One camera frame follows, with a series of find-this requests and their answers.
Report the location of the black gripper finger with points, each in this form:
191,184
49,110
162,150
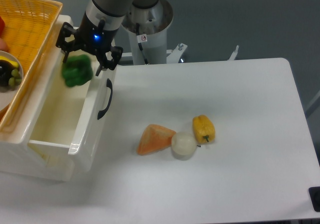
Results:
66,40
106,64

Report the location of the orange triangular toy sandwich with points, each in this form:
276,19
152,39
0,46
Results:
154,138

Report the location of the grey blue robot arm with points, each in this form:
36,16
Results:
117,8

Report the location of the black corner device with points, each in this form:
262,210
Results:
314,193

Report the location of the yellow woven basket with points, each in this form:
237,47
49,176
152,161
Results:
28,27

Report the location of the white upper drawer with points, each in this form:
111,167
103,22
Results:
68,119

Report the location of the green toy olives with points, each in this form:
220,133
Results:
15,79

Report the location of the white plate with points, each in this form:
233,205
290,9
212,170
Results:
7,93

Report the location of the red toy fruit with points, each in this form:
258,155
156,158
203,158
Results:
2,25

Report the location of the white toy onion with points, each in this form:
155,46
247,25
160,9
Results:
183,144

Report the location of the black toy grapes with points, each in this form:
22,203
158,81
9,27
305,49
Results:
6,69

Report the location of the green toy pepper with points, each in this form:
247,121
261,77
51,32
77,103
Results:
77,70

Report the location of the peach toy fruit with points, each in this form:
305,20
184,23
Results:
3,45

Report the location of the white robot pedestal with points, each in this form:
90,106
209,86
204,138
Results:
147,32

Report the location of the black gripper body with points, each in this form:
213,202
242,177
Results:
96,33

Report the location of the white drawer cabinet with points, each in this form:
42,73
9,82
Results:
19,154

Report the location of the black drawer handle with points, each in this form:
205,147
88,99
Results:
106,101

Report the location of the white metal bracket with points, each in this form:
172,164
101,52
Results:
234,54

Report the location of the yellow toy pepper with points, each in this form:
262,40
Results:
203,129

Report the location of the yellow toy banana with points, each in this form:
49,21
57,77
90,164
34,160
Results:
12,62

